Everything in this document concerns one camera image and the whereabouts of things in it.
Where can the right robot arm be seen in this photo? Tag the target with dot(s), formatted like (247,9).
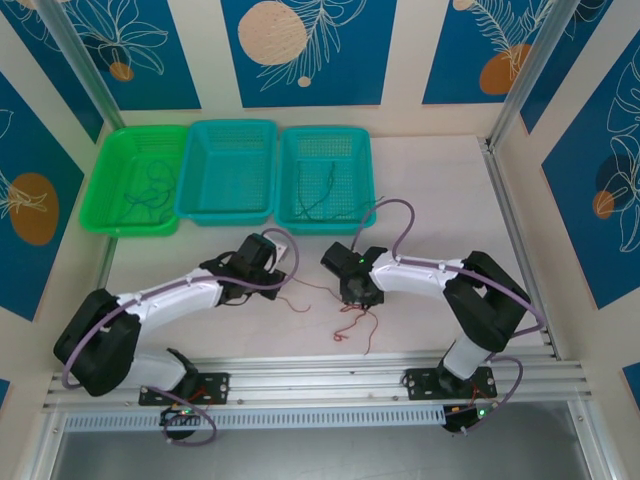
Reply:
(420,275)

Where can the green plastic basket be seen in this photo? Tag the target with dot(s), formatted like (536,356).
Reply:
(115,165)

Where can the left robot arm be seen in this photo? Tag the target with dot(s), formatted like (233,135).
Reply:
(170,300)

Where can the aluminium corner post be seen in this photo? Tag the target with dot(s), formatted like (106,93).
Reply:
(80,55)
(530,65)

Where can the teal plastic basket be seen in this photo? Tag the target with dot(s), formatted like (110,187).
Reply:
(345,150)
(225,170)

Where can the long aluminium base rail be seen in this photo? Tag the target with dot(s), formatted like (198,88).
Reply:
(310,375)

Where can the grey metal panel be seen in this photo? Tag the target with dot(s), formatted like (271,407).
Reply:
(320,455)

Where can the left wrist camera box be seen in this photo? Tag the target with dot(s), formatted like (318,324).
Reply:
(272,247)

